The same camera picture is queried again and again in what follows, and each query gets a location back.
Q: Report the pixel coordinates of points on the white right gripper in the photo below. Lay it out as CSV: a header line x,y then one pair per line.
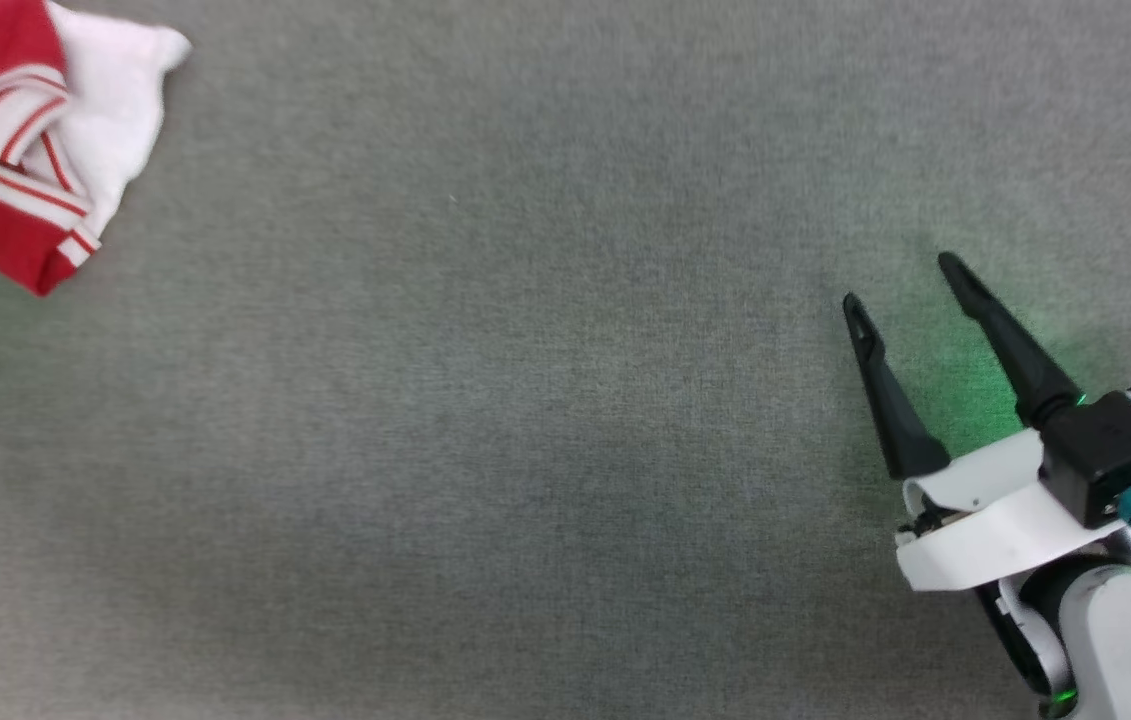
x,y
995,540

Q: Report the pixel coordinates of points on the grey fabric covered surface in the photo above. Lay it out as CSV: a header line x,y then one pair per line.
x,y
525,420

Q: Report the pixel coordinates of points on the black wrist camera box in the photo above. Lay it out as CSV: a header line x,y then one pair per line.
x,y
1115,440

